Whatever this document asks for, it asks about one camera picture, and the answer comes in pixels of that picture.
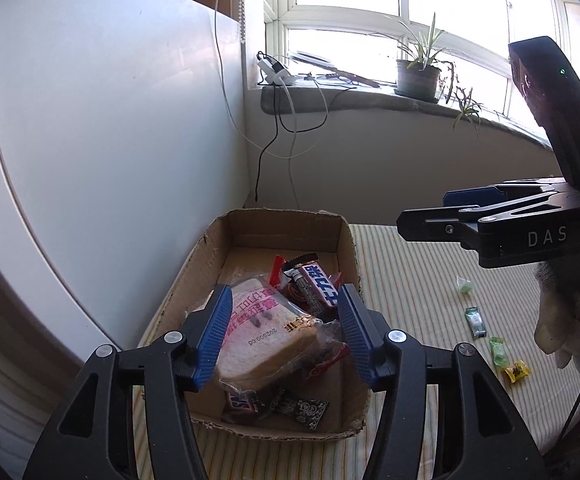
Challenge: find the white window frame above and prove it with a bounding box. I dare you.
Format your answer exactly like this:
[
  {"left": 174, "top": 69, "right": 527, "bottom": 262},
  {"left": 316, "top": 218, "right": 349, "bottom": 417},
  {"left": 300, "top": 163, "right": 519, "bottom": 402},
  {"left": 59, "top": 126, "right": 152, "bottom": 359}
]
[{"left": 262, "top": 0, "right": 580, "bottom": 133}]

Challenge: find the white cable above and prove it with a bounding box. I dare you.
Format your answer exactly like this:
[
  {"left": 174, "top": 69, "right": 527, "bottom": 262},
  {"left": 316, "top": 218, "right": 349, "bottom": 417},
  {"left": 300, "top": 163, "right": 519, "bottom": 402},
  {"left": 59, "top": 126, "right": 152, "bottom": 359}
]
[{"left": 214, "top": 0, "right": 323, "bottom": 209}]

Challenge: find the brown chocolate bar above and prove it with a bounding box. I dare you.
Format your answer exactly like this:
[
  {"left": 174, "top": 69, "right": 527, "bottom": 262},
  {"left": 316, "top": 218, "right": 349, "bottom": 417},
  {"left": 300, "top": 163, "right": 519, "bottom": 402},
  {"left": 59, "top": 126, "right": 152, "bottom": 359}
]
[{"left": 224, "top": 389, "right": 261, "bottom": 417}]

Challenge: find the white wardrobe panel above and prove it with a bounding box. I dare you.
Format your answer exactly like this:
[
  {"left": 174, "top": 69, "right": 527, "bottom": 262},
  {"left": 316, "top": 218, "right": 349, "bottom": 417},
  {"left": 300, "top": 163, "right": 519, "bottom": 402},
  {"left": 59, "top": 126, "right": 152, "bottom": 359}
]
[{"left": 0, "top": 0, "right": 251, "bottom": 366}]

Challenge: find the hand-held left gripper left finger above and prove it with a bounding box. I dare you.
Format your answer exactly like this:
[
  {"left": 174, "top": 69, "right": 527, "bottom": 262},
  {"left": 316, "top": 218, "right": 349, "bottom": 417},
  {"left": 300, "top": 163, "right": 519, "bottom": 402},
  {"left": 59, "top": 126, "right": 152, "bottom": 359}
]
[{"left": 24, "top": 285, "right": 234, "bottom": 480}]

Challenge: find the grey stone windowsill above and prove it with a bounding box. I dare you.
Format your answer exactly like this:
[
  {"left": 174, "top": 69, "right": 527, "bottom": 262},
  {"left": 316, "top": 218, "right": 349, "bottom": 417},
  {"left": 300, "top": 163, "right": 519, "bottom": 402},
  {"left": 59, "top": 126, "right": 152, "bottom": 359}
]
[{"left": 259, "top": 85, "right": 553, "bottom": 148}]

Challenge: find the small black snack packet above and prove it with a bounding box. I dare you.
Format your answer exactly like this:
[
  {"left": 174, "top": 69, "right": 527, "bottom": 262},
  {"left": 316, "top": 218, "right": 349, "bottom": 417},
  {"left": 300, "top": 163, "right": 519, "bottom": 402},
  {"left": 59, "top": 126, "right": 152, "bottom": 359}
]
[{"left": 264, "top": 386, "right": 331, "bottom": 434}]

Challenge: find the yellow wrapped candy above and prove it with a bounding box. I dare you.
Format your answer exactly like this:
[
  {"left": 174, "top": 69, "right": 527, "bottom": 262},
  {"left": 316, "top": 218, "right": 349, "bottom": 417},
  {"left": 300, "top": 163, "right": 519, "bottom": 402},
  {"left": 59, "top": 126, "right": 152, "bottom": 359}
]
[{"left": 502, "top": 360, "right": 532, "bottom": 385}]

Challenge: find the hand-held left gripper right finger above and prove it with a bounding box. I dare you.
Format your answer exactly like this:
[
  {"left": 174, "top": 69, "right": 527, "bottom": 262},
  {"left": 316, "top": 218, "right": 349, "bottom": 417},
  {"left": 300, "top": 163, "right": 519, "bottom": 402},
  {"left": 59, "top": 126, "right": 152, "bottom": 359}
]
[{"left": 339, "top": 284, "right": 556, "bottom": 480}]

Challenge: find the potted spider plant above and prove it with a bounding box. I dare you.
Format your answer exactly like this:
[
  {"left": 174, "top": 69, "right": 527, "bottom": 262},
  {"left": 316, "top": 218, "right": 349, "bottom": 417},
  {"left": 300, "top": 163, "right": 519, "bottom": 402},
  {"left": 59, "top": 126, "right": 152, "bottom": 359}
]
[{"left": 370, "top": 12, "right": 486, "bottom": 131}]

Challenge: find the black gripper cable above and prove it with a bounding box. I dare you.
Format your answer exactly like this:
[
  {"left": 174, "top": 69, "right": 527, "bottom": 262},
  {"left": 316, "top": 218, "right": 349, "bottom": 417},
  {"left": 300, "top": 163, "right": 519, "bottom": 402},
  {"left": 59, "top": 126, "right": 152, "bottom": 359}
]
[{"left": 557, "top": 382, "right": 580, "bottom": 443}]

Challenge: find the white power strip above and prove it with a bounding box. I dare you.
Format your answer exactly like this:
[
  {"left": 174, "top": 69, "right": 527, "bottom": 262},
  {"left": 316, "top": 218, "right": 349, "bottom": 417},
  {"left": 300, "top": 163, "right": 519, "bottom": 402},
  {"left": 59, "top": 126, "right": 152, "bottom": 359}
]
[{"left": 256, "top": 56, "right": 298, "bottom": 87}]

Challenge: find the sliced bread packet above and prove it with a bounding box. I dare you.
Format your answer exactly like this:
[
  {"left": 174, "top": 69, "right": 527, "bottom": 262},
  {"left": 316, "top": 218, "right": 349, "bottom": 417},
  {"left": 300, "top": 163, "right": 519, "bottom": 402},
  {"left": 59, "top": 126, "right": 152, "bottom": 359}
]
[{"left": 205, "top": 272, "right": 343, "bottom": 397}]

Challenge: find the person's right hand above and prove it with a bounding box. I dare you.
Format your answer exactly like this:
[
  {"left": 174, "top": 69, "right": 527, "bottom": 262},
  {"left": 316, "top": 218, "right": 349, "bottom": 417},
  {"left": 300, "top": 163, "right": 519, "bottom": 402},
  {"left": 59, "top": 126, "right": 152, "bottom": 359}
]
[{"left": 534, "top": 259, "right": 580, "bottom": 392}]

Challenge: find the green and white wrapped candy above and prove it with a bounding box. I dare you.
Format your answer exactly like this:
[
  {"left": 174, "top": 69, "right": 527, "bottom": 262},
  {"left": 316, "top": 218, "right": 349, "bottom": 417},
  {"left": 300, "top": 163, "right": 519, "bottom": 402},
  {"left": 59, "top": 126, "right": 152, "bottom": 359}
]
[{"left": 464, "top": 306, "right": 488, "bottom": 340}]

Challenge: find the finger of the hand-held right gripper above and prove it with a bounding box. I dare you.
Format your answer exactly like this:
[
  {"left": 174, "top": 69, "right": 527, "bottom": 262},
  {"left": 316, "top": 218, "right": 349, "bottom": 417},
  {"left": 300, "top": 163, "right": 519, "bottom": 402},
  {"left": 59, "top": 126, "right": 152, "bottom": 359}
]
[
  {"left": 397, "top": 206, "right": 482, "bottom": 252},
  {"left": 442, "top": 179, "right": 577, "bottom": 209}
]

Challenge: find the snickers bar wrapper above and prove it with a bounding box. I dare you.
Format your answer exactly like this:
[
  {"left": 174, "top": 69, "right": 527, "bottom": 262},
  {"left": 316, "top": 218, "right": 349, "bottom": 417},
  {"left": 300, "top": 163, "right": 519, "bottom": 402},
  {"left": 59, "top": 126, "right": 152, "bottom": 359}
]
[{"left": 284, "top": 255, "right": 344, "bottom": 319}]

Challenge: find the cardboard box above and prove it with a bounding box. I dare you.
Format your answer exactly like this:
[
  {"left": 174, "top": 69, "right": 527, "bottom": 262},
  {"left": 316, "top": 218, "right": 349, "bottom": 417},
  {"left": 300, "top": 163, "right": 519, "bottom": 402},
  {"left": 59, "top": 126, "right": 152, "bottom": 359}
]
[{"left": 137, "top": 207, "right": 373, "bottom": 442}]

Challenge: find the white bead chain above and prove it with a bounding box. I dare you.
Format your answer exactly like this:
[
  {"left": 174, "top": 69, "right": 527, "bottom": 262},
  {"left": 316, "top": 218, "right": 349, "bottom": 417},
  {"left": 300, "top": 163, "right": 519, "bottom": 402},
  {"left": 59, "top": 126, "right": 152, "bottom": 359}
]
[{"left": 236, "top": 0, "right": 249, "bottom": 44}]

